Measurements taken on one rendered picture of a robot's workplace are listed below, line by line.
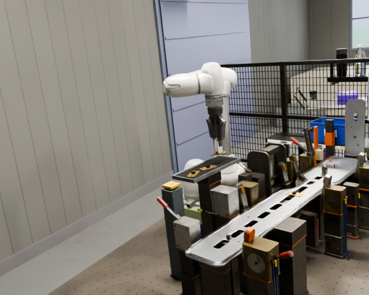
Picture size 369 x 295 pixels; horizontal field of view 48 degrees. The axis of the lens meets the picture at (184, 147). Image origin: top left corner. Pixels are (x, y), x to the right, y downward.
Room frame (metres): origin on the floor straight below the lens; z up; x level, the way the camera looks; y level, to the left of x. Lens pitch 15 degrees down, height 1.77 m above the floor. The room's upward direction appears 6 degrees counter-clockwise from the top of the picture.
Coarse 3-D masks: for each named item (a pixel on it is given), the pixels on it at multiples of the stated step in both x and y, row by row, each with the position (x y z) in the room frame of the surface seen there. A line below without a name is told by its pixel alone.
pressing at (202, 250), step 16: (336, 160) 2.30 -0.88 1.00; (352, 160) 2.27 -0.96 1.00; (304, 176) 2.08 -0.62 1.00; (320, 176) 2.07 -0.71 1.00; (336, 176) 2.04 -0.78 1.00; (304, 192) 1.87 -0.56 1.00; (320, 192) 1.86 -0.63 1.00; (256, 208) 1.74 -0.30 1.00; (288, 208) 1.70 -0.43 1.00; (224, 224) 1.60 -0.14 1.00; (240, 224) 1.59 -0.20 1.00; (256, 224) 1.58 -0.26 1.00; (272, 224) 1.57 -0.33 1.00; (208, 240) 1.48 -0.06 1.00; (224, 240) 1.48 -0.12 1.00; (240, 240) 1.46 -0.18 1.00; (192, 256) 1.38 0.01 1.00; (208, 256) 1.36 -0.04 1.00; (224, 256) 1.35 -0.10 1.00
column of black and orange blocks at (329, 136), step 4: (328, 120) 2.51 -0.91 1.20; (332, 120) 2.51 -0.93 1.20; (328, 124) 2.51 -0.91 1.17; (332, 124) 2.51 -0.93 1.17; (328, 128) 2.51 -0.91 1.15; (332, 128) 2.50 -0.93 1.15; (328, 132) 2.51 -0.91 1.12; (332, 132) 2.50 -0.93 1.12; (324, 136) 2.53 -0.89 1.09; (328, 136) 2.51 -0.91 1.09; (332, 136) 2.50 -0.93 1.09; (324, 140) 2.53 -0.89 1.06; (328, 140) 2.51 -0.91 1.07; (332, 140) 2.50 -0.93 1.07; (328, 144) 2.51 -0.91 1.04; (332, 144) 2.50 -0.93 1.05; (328, 148) 2.52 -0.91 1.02; (332, 148) 2.50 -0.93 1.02; (328, 152) 2.51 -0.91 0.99; (332, 152) 2.50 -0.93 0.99; (328, 156) 2.52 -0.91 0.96
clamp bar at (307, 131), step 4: (304, 128) 2.30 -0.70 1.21; (308, 128) 2.30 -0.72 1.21; (312, 128) 2.28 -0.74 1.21; (304, 132) 2.30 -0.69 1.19; (308, 132) 2.31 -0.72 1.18; (308, 136) 2.29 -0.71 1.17; (308, 140) 2.28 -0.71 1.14; (308, 144) 2.28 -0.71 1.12; (308, 148) 2.28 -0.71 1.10; (312, 148) 2.30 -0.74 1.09; (312, 152) 2.30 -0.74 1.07
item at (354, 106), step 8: (352, 104) 2.39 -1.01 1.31; (360, 104) 2.36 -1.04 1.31; (352, 112) 2.39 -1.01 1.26; (360, 112) 2.36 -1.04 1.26; (352, 120) 2.39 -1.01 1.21; (360, 120) 2.36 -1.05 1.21; (352, 128) 2.39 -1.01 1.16; (360, 128) 2.36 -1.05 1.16; (352, 136) 2.39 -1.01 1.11; (360, 136) 2.36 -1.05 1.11; (352, 144) 2.39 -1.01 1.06; (360, 144) 2.36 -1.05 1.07; (352, 152) 2.39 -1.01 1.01; (360, 152) 2.36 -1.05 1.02
